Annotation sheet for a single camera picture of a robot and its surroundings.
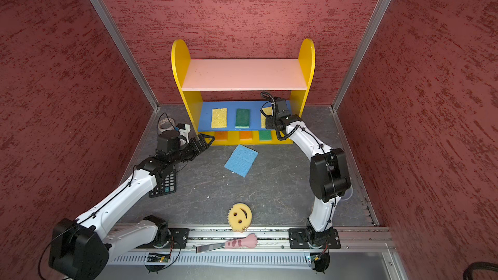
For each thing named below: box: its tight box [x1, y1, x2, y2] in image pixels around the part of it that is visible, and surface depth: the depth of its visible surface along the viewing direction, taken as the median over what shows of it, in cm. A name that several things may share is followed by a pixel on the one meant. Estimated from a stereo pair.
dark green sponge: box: [234, 108, 251, 129], surface depth 97 cm
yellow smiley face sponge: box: [227, 202, 253, 233], surface depth 79 cm
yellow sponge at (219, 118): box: [211, 107, 227, 129], surface depth 97 cm
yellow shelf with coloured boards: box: [171, 39, 316, 146], surface depth 82 cm
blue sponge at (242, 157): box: [226, 143, 260, 170], surface depth 99 cm
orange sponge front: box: [239, 130, 253, 141], surface depth 108 cm
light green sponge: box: [259, 130, 272, 142], surface depth 106 cm
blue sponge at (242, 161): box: [223, 143, 259, 178], surface depth 97 cm
